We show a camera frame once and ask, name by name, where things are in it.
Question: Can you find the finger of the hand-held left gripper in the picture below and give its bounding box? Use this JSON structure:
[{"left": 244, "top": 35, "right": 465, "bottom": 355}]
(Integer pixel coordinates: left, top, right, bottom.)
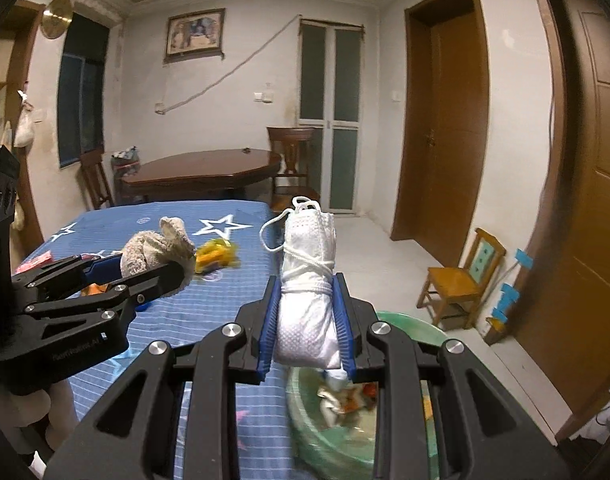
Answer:
[
  {"left": 15, "top": 255, "right": 123, "bottom": 296},
  {"left": 25, "top": 261, "right": 192, "bottom": 321}
]

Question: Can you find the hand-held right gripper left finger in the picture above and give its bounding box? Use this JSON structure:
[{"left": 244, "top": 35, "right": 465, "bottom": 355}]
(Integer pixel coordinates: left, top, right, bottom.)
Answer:
[{"left": 45, "top": 275, "right": 282, "bottom": 480}]

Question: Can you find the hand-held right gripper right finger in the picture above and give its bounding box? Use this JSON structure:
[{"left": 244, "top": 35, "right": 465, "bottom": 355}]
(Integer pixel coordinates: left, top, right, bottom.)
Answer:
[{"left": 334, "top": 272, "right": 570, "bottom": 480}]

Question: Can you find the white face mask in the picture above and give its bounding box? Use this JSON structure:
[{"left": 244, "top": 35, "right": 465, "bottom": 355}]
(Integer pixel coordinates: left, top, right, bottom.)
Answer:
[{"left": 259, "top": 196, "right": 342, "bottom": 372}]

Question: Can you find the green plastic basin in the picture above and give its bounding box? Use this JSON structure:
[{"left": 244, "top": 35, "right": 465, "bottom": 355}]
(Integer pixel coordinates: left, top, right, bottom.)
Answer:
[{"left": 287, "top": 311, "right": 448, "bottom": 480}]

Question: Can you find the person's left hand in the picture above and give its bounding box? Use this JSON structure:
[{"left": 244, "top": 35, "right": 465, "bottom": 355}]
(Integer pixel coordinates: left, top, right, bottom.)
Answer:
[{"left": 0, "top": 379, "right": 80, "bottom": 448}]

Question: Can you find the blue star printed tablecloth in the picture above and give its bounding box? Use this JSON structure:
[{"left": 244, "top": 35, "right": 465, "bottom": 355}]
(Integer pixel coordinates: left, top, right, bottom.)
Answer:
[{"left": 15, "top": 200, "right": 298, "bottom": 480}]

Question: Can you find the red packet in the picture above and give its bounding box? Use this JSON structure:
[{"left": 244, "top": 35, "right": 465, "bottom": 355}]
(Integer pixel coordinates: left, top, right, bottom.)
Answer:
[{"left": 22, "top": 252, "right": 53, "bottom": 271}]

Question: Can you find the yellow crumpled wrapper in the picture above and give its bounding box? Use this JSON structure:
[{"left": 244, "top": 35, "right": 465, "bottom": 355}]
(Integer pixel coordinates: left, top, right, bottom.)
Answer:
[{"left": 195, "top": 239, "right": 242, "bottom": 273}]

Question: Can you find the pile of crumpled wrappers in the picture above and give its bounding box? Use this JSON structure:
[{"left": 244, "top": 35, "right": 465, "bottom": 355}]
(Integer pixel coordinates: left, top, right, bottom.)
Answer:
[{"left": 317, "top": 372, "right": 380, "bottom": 428}]

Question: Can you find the dark wooden chair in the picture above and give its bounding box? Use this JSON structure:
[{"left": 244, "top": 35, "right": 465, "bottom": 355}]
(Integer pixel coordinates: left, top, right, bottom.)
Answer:
[
  {"left": 266, "top": 126, "right": 320, "bottom": 211},
  {"left": 80, "top": 147, "right": 116, "bottom": 211}
]

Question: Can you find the basket with clutter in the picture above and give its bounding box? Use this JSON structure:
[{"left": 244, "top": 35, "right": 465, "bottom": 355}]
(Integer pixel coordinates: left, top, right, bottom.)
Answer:
[{"left": 111, "top": 146, "right": 140, "bottom": 201}]

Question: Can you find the small yellow wooden chair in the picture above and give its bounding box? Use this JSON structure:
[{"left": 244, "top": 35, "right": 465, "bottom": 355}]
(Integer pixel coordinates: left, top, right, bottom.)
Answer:
[{"left": 417, "top": 227, "right": 506, "bottom": 331}]

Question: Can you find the dark wooden table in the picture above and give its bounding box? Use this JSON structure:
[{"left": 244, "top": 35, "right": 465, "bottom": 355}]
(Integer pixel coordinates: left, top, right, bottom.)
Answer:
[{"left": 120, "top": 149, "right": 283, "bottom": 201}]

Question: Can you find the hanging white plastic bag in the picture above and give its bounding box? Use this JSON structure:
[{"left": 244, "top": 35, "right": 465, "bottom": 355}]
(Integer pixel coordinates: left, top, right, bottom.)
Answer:
[{"left": 13, "top": 91, "right": 37, "bottom": 148}]

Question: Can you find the dark window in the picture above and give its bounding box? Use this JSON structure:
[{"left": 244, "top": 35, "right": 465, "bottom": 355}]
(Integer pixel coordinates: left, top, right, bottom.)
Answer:
[{"left": 57, "top": 12, "right": 110, "bottom": 168}]

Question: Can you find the frosted glass double door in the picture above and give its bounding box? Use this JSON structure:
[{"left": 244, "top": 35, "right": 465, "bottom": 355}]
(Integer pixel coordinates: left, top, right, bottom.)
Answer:
[{"left": 297, "top": 19, "right": 363, "bottom": 216}]

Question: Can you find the brown wooden door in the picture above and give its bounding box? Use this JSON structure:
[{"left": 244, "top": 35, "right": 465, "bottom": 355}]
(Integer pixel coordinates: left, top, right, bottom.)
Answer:
[{"left": 390, "top": 0, "right": 490, "bottom": 268}]

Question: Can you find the brown panelled door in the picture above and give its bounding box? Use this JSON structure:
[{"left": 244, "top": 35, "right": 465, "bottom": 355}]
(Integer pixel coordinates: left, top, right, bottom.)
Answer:
[{"left": 515, "top": 0, "right": 610, "bottom": 441}]

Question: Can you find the white wall cable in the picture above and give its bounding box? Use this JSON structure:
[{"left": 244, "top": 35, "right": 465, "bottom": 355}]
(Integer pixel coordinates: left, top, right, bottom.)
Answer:
[{"left": 160, "top": 12, "right": 303, "bottom": 111}]

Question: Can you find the framed wall picture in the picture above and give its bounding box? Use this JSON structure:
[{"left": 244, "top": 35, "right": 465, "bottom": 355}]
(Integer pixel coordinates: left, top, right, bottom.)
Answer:
[{"left": 164, "top": 8, "right": 227, "bottom": 63}]

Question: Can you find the round brass wall clock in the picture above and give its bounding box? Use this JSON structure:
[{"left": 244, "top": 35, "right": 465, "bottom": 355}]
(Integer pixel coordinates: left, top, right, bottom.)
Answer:
[{"left": 41, "top": 0, "right": 74, "bottom": 40}]

